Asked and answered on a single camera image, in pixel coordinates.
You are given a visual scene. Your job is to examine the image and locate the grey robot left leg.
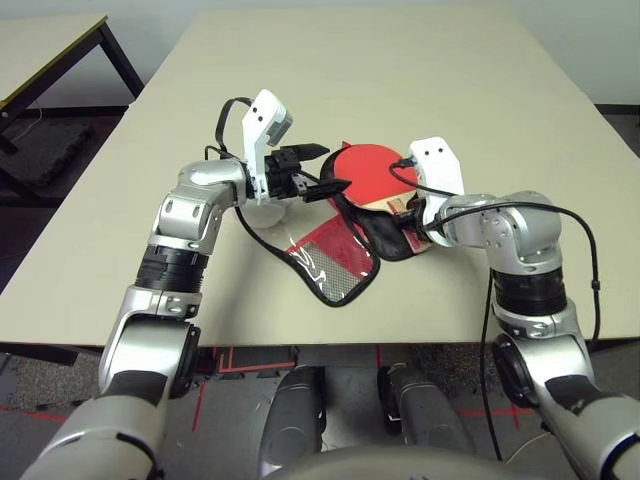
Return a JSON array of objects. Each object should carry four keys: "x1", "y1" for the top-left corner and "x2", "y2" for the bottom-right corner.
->
[{"x1": 257, "y1": 364, "x2": 326, "y2": 476}]

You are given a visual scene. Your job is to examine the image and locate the red black paddle case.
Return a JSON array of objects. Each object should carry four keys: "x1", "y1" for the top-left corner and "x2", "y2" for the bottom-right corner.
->
[{"x1": 234, "y1": 142, "x2": 426, "y2": 307}]

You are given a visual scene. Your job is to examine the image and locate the red ping-pong paddle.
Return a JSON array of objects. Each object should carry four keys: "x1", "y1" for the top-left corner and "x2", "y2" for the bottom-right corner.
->
[{"x1": 331, "y1": 143, "x2": 434, "y2": 254}]

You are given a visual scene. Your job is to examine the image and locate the grey robot torso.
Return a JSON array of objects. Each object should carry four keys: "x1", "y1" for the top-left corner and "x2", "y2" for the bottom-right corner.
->
[{"x1": 264, "y1": 444, "x2": 561, "y2": 480}]

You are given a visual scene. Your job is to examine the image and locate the grey robot leg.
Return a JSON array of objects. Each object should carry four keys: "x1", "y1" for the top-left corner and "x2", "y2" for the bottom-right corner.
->
[
  {"x1": 377, "y1": 362, "x2": 474, "y2": 454},
  {"x1": 257, "y1": 364, "x2": 326, "y2": 476}
]

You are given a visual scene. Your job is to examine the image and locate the black left camera cable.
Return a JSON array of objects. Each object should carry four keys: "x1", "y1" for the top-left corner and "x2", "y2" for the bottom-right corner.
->
[{"x1": 204, "y1": 97, "x2": 254, "y2": 166}]

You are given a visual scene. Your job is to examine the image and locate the grey robot right leg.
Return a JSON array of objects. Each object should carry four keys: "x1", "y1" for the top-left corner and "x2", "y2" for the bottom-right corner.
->
[{"x1": 377, "y1": 362, "x2": 474, "y2": 454}]

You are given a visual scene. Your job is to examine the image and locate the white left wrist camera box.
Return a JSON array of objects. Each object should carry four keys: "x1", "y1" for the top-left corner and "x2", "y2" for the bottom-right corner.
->
[{"x1": 241, "y1": 88, "x2": 296, "y2": 206}]

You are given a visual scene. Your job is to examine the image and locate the black foam mat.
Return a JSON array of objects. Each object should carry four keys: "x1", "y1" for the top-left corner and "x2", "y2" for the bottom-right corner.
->
[{"x1": 0, "y1": 119, "x2": 96, "y2": 189}]

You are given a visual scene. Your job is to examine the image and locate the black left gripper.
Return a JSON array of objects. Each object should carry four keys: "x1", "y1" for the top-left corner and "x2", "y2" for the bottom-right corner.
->
[{"x1": 262, "y1": 143, "x2": 351, "y2": 204}]

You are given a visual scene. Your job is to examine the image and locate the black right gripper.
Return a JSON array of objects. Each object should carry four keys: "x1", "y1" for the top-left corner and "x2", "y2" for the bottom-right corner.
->
[{"x1": 392, "y1": 198, "x2": 426, "y2": 231}]

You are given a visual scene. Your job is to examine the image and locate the white grey plush charm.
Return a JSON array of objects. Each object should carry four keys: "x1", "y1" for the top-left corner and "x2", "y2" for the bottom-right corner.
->
[{"x1": 244, "y1": 199, "x2": 289, "y2": 230}]

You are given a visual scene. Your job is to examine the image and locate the black-framed side table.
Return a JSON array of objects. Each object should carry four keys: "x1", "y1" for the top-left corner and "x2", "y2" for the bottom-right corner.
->
[{"x1": 0, "y1": 13, "x2": 146, "y2": 156}]

